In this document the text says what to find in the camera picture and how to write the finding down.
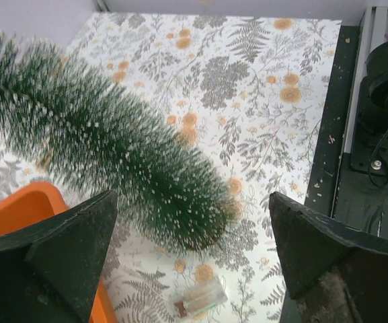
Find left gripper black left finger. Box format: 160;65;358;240
0;188;118;323

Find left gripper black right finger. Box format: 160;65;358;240
269;192;388;322

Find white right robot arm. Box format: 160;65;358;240
350;41;388;176

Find clear battery box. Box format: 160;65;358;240
169;277;228;320

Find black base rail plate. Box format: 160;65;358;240
280;25;388;323

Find floral patterned table mat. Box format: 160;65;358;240
0;13;340;322

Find small green christmas tree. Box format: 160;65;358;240
0;34;237;254

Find orange plastic bin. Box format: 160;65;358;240
0;181;119;323

